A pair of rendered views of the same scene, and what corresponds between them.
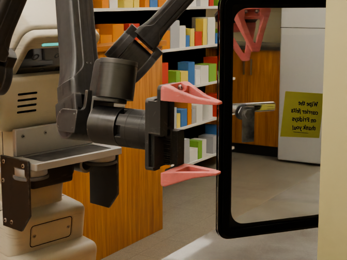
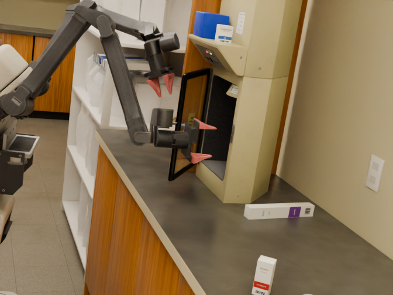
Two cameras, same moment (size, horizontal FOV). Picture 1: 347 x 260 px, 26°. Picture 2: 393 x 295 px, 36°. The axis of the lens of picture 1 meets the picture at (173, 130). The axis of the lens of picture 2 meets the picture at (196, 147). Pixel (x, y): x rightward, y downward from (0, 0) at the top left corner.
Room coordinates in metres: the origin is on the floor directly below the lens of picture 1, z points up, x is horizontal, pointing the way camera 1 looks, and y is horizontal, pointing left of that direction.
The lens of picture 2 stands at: (-0.18, 1.53, 1.68)
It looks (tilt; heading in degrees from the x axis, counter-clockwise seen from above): 14 degrees down; 308
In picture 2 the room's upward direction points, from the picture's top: 8 degrees clockwise
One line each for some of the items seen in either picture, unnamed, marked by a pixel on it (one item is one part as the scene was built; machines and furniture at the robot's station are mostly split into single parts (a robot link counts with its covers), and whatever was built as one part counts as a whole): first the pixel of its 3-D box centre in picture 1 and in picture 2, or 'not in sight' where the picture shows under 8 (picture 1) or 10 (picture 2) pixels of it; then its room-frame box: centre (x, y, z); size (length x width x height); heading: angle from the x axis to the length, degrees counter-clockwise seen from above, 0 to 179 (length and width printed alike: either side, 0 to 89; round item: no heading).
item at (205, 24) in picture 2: not in sight; (210, 25); (1.26, -0.28, 1.56); 0.10 x 0.10 x 0.09; 59
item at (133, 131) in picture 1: (146, 129); (180, 140); (1.06, 0.04, 1.19); 0.07 x 0.07 x 0.10; 59
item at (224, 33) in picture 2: not in sight; (224, 34); (1.14, -0.21, 1.54); 0.05 x 0.05 x 0.06; 50
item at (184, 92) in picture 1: (189, 110); (202, 131); (1.03, -0.02, 1.23); 0.09 x 0.07 x 0.07; 59
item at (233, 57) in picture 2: not in sight; (214, 54); (1.19, -0.24, 1.46); 0.32 x 0.11 x 0.10; 149
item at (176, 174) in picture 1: (189, 159); (199, 151); (1.03, -0.02, 1.16); 0.09 x 0.07 x 0.07; 59
